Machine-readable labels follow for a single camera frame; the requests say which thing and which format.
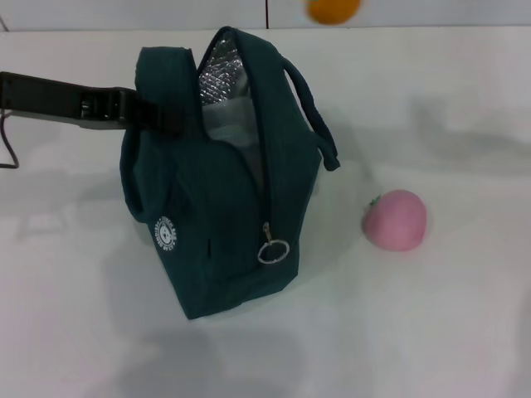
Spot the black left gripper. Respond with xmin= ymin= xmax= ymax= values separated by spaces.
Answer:
xmin=0 ymin=70 xmax=184 ymax=137

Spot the teal insulated lunch bag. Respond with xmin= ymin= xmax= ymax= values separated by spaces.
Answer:
xmin=117 ymin=27 xmax=342 ymax=321

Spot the yellow banana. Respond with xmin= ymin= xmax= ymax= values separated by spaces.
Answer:
xmin=304 ymin=0 xmax=361 ymax=24

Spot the pink peach toy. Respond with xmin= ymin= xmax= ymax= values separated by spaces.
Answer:
xmin=360 ymin=189 xmax=428 ymax=252

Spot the dark left gripper cable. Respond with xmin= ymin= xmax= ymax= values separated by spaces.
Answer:
xmin=0 ymin=108 xmax=20 ymax=169

